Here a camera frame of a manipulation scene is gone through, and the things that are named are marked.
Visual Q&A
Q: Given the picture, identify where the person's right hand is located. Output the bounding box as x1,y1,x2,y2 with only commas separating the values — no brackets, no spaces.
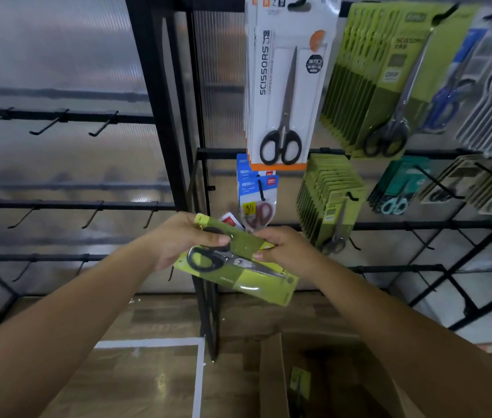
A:
252,226,330,282

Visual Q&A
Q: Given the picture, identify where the stack of blue-handled scissors packets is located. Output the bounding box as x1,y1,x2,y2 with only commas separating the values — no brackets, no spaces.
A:
419,13,492,135

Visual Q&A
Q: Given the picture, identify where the stack of teal scissors packets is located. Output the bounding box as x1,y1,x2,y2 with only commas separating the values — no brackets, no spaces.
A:
367,156,432,216

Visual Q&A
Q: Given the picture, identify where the person's left forearm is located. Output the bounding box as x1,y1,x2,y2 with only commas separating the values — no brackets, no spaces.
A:
0,238,160,418

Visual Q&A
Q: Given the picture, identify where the brown cardboard box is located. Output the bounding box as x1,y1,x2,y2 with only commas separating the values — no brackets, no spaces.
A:
258,332,427,418

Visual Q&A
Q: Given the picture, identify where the black stocked hook rack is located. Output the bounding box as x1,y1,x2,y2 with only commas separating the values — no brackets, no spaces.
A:
185,0,492,332

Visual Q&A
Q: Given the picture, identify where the white floor tape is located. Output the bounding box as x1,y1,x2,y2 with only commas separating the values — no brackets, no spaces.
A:
95,337,206,418

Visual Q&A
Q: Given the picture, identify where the blue packet with red scissors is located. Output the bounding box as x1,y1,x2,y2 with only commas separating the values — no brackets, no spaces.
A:
238,174,280,234

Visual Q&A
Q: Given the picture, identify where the black empty hook rack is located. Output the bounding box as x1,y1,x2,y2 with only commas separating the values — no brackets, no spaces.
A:
0,0,220,363

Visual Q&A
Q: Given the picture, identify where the stack of white scissors packets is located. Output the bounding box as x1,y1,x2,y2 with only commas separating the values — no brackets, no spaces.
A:
243,0,342,172

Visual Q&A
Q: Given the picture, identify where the green packet with black scissors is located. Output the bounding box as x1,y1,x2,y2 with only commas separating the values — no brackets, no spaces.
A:
173,244,300,307

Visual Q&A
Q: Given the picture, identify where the person's left hand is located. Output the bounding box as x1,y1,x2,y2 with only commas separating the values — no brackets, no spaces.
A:
141,212,232,273

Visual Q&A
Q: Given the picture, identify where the stack of small green packets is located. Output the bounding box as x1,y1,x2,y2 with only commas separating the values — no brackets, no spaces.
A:
296,153,367,256

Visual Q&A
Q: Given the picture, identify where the green packet in shadow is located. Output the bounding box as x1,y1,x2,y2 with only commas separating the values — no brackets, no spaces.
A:
290,366,312,402

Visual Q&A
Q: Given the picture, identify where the person's right forearm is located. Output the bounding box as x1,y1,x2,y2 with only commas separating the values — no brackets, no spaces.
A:
310,264,492,418

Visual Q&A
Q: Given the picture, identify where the stack of large green packets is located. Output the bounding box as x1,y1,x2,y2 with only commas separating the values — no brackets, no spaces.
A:
319,1,482,161

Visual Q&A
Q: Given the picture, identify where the white packet with red label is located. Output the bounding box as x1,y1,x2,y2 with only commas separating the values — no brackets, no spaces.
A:
219,212,245,231

